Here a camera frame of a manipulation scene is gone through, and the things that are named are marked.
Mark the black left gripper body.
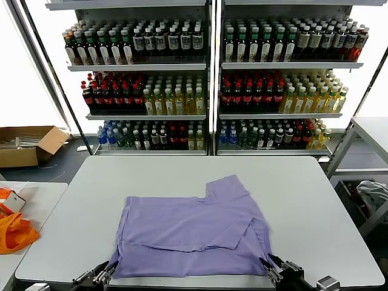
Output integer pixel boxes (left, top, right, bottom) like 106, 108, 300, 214
70, 279, 107, 291

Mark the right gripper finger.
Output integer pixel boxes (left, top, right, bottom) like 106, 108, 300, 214
268, 253, 304, 276
259, 256, 279, 288

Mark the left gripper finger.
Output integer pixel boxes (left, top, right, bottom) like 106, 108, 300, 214
72, 260, 110, 285
96, 261, 119, 286

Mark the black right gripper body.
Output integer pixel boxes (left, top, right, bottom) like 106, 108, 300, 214
273, 270, 315, 291

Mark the purple t-shirt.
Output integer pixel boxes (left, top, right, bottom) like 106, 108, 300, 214
107, 174, 272, 279

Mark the orange cloth bag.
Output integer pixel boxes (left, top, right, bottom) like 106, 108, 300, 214
0, 212, 41, 255

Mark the white side table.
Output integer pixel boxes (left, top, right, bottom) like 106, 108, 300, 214
0, 181, 69, 291

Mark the dark storage crate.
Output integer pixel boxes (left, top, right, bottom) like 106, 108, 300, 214
334, 178, 375, 227

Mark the red item in crate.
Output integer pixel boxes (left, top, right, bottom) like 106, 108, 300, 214
347, 182, 362, 198

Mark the small white orange box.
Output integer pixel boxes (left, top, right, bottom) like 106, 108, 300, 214
0, 187, 27, 213

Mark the crumpled grey white garment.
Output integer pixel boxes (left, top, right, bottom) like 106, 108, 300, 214
356, 179, 388, 219

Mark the red-capped cola bottle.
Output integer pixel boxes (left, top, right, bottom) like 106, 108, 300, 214
178, 127, 188, 150
221, 81, 233, 112
121, 83, 134, 112
263, 81, 275, 112
112, 83, 124, 112
169, 127, 179, 150
273, 81, 286, 112
242, 81, 254, 112
232, 81, 243, 112
302, 124, 312, 149
293, 125, 304, 149
81, 83, 95, 112
253, 81, 264, 112
132, 83, 144, 112
91, 83, 104, 112
101, 83, 114, 112

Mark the open cardboard box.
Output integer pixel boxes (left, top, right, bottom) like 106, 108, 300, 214
0, 125, 72, 169

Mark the clear plastic packaging bundle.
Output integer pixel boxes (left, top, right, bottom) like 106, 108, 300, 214
0, 135, 42, 150

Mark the light grey side table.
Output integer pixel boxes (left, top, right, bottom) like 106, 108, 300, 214
326, 116, 388, 238

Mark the grey metal shelf unit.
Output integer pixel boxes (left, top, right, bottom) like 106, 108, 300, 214
216, 0, 371, 157
44, 0, 213, 156

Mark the beige-label dark drink bottle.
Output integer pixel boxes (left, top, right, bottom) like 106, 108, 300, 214
309, 25, 323, 60
296, 25, 312, 60

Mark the white-capped red drink bottle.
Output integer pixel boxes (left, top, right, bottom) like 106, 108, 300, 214
353, 27, 370, 61

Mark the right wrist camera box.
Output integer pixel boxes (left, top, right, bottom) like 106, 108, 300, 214
316, 275, 341, 291

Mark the black slanted frame pole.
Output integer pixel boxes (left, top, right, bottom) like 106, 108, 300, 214
18, 0, 95, 156
329, 47, 388, 160

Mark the grey window frame post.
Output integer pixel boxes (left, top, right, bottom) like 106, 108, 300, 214
5, 0, 73, 134

